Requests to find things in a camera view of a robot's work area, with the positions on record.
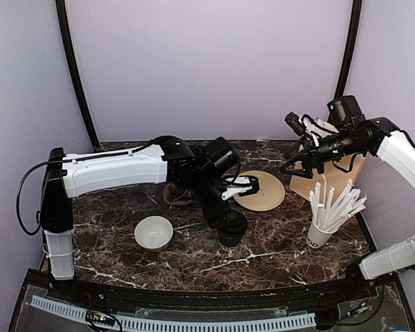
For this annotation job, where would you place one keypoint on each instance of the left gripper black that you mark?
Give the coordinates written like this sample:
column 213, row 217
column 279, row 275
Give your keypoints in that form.
column 212, row 214

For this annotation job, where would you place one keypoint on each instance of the white wrapped straw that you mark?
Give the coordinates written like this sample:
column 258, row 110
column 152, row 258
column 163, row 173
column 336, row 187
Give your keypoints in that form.
column 317, row 209
column 320, row 187
column 328, row 208
column 353, row 204
column 338, row 204

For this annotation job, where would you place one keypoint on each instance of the black plastic cup lid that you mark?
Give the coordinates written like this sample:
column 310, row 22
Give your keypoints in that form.
column 233, row 232

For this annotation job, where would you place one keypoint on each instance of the black frame post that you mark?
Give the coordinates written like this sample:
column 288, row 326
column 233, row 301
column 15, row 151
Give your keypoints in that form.
column 349, row 48
column 65, row 32

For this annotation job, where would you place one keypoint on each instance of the right black frame post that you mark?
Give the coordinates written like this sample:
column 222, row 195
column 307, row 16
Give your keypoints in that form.
column 349, row 48

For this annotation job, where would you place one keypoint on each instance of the brown paper bag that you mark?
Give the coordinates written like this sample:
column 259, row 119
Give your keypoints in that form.
column 337, row 173

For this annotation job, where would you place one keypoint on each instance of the black paper coffee cup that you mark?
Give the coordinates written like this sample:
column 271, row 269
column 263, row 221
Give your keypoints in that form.
column 229, row 244

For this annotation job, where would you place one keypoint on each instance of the left black frame post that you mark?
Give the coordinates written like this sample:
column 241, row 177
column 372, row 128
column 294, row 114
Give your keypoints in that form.
column 65, row 32

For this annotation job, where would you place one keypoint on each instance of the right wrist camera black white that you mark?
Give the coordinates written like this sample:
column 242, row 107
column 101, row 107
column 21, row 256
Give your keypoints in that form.
column 294, row 122

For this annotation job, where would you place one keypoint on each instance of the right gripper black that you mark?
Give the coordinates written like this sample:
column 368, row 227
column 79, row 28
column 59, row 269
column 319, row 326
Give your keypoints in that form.
column 309, row 154

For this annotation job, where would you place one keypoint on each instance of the white ceramic bowl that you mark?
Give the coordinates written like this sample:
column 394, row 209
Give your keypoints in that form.
column 154, row 233

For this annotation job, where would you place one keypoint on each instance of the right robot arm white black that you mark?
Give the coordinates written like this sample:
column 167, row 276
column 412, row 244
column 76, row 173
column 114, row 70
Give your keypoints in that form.
column 358, row 135

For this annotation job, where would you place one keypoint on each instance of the beige round plate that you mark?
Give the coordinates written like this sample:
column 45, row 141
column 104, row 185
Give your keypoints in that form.
column 270, row 195

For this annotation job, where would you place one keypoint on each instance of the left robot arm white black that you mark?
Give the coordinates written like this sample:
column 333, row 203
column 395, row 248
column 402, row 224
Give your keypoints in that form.
column 199, row 169

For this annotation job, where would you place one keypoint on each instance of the brown cardboard cup carrier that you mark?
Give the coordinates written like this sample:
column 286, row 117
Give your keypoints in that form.
column 177, row 197

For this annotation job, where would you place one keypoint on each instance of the small green circuit board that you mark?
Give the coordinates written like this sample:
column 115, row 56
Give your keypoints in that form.
column 98, row 319

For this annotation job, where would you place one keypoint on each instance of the black front rail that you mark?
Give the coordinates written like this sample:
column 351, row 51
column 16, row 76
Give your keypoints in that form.
column 324, row 296

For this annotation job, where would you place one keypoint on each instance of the white slotted cable duct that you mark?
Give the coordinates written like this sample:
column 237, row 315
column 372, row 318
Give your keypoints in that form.
column 129, row 323

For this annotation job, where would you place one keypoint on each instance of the white paper cup holder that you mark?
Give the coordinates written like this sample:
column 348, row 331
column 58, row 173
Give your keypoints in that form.
column 316, row 237

